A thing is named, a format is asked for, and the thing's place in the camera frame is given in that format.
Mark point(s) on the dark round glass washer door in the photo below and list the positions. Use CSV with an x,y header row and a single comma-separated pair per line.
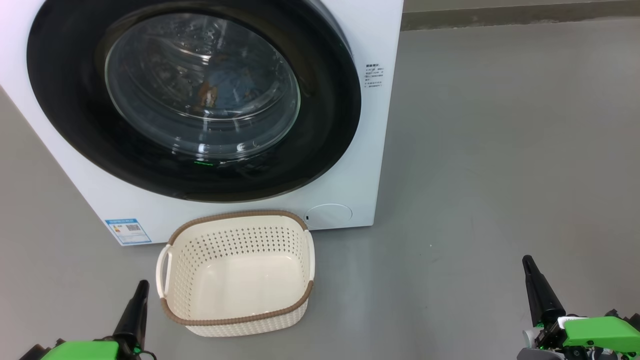
x,y
65,100

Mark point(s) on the blue bear print garment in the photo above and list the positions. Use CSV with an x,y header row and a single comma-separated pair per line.
x,y
235,87

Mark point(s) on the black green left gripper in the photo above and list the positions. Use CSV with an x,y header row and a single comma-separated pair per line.
x,y
80,351

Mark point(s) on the cream perforated laundry basket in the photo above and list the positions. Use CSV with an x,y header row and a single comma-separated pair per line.
x,y
240,325

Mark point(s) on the round white filter cover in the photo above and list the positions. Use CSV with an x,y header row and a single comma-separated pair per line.
x,y
330,216

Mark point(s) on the white washing machine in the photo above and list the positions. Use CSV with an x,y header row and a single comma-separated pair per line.
x,y
370,150

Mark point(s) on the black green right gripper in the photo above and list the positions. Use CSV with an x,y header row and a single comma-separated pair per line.
x,y
595,332

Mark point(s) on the blue energy label sticker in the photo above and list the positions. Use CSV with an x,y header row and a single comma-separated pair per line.
x,y
127,231

